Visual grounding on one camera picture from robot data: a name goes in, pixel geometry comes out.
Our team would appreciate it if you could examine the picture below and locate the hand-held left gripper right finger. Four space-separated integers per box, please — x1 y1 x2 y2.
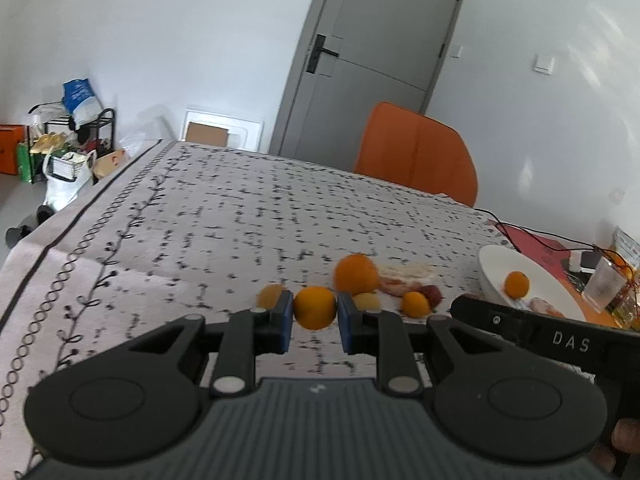
337 291 507 396

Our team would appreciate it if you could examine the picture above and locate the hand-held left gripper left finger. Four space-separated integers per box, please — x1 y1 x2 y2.
127 290 294 396

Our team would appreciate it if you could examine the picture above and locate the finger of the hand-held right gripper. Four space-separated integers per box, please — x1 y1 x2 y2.
450 294 543 352

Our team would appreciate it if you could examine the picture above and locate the small orange mandarin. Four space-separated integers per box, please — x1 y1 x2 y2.
293 286 337 331
401 291 431 318
503 271 531 300

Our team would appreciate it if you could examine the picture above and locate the white plate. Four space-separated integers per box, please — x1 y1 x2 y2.
477 245 586 323

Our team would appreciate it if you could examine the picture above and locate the large orange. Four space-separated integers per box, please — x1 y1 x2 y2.
334 254 379 297

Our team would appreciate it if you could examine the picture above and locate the peeled pomelo segment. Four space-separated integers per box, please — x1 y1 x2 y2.
529 297 563 317
377 262 436 296

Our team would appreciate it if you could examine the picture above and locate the person's right hand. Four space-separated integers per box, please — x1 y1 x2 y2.
592 417 640 478

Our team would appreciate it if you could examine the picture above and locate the ribbed clear glass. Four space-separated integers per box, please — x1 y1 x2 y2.
584 255 628 313

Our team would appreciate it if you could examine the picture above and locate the red orange printed table mat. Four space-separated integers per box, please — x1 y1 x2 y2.
494 222 640 331

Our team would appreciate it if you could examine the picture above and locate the snack bag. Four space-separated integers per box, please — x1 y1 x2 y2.
612 227 640 268

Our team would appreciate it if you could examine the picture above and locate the orange chair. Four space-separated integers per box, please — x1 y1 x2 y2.
354 101 479 208

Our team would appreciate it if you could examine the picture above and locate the clear plastic bag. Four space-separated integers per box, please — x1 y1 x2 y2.
120 127 162 158

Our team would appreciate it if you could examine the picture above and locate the cardboard box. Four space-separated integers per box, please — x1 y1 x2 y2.
92 149 131 181

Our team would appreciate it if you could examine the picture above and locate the white plastic bag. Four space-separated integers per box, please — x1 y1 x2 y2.
42 150 96 211

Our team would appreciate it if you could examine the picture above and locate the black rack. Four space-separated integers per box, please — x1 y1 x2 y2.
27 102 117 171

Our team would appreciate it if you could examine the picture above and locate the dark floor object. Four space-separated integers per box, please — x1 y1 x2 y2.
5 204 53 249

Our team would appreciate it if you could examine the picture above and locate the grey door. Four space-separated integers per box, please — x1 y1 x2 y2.
270 0 473 171

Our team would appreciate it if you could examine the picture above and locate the blue white bag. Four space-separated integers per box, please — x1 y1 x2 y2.
62 78 102 126

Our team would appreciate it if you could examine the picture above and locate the green box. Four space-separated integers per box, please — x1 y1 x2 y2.
17 142 36 183

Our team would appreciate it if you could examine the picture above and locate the orange box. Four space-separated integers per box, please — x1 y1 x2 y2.
0 124 28 176

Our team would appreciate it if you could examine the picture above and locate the black cable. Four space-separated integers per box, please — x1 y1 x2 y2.
472 207 616 256

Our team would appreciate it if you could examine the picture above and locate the white picture frame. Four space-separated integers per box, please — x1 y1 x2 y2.
181 106 264 153

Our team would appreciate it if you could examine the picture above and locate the black door handle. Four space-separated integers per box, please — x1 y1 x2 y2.
306 34 341 73

